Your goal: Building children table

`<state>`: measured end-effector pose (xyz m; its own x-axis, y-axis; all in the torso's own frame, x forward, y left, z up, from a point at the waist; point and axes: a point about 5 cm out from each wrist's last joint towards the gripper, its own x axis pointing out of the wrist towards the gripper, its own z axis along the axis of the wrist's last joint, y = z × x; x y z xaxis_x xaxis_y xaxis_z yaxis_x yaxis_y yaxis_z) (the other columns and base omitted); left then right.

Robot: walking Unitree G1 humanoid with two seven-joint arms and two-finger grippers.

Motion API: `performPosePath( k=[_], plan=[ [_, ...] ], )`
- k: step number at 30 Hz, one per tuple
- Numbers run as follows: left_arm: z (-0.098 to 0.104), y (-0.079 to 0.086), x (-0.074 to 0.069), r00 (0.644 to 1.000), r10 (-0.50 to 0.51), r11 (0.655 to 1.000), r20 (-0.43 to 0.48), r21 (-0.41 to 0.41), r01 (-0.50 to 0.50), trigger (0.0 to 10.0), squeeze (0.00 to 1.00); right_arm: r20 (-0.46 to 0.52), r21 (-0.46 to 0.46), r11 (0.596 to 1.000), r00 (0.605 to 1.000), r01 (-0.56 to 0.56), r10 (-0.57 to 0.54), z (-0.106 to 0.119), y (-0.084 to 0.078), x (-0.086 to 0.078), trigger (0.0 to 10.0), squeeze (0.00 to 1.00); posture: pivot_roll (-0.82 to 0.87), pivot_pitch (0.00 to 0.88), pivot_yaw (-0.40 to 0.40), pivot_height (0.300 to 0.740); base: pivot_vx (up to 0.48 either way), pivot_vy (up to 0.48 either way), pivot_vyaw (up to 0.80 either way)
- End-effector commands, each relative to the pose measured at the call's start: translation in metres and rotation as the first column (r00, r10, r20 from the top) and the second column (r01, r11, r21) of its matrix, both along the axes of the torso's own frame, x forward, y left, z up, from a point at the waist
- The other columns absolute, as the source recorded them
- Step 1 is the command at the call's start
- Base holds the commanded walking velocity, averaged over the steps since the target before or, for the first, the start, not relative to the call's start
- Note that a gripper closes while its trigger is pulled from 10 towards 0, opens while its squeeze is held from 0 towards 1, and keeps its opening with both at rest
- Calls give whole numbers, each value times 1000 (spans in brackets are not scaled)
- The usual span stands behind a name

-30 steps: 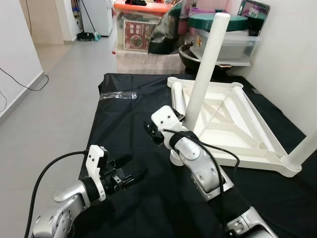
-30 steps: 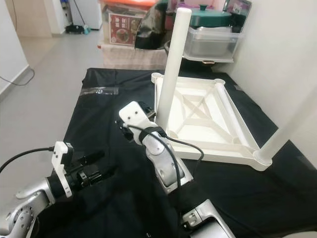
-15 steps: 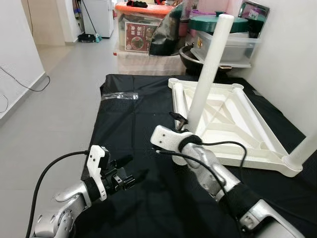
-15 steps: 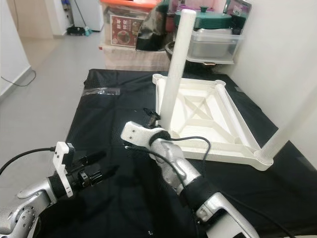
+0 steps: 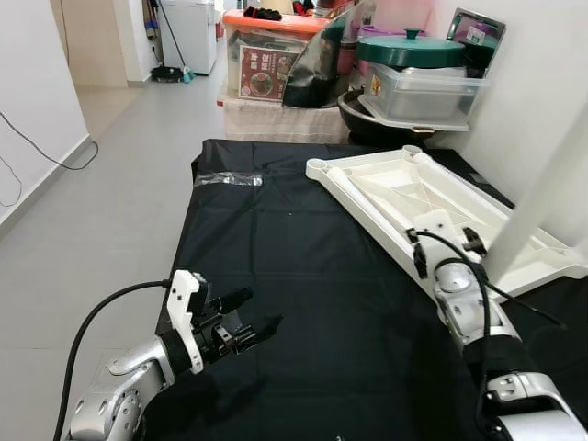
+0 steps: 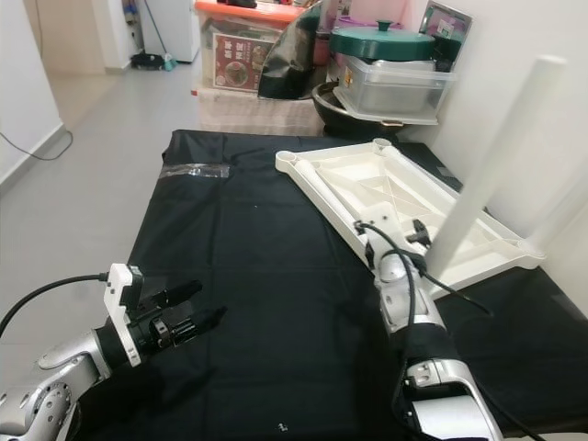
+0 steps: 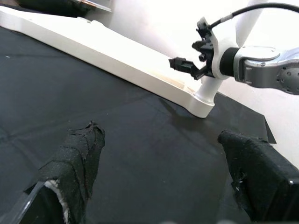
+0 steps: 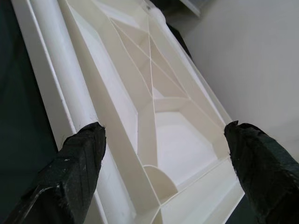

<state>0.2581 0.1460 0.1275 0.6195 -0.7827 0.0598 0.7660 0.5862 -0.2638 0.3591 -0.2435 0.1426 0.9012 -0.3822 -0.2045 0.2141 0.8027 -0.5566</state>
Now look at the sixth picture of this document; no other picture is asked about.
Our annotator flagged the clear plastic container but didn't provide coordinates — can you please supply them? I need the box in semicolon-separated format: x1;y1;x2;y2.
334;55;458;125

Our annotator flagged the clear tape strip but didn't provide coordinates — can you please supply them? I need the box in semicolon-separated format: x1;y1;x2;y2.
158;163;231;179

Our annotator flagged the broom with dustpan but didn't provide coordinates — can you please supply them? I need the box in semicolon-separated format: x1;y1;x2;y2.
130;0;175;73

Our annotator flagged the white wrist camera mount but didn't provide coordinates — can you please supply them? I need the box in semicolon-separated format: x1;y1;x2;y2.
369;209;414;260
103;263;146;368

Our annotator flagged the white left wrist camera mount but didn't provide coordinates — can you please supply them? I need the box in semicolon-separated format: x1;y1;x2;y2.
103;263;146;368

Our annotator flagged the black wok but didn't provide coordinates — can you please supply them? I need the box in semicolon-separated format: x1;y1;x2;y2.
311;81;410;141

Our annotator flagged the low translucent storage box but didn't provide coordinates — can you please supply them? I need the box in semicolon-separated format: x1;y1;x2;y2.
198;87;318;137

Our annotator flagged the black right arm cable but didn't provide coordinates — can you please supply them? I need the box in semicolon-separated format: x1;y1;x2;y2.
354;220;548;441

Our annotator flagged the black tablecloth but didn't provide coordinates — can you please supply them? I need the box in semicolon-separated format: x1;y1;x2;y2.
75;129;588;441

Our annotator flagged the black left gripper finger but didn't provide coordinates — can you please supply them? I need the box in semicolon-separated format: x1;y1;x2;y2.
149;278;203;309
172;306;229;345

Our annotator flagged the white appliance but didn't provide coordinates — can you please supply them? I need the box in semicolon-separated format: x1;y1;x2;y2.
142;0;198;61

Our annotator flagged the white plastic table leg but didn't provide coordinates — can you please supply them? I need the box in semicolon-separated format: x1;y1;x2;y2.
425;55;569;284
526;179;588;263

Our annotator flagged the red printed carton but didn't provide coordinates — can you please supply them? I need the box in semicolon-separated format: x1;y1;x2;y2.
209;32;277;91

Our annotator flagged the pink plastic box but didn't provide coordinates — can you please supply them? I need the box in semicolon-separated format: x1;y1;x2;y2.
335;0;428;28

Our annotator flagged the green cooking pot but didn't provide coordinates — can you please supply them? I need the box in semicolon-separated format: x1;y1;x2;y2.
329;20;437;63

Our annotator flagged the black wall cable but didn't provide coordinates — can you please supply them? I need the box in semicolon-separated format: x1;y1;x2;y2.
0;129;76;163

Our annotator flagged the white plastic children table top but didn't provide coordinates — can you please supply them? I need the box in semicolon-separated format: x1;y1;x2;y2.
274;138;545;302

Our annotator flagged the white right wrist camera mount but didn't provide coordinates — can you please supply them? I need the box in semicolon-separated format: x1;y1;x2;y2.
369;209;414;260

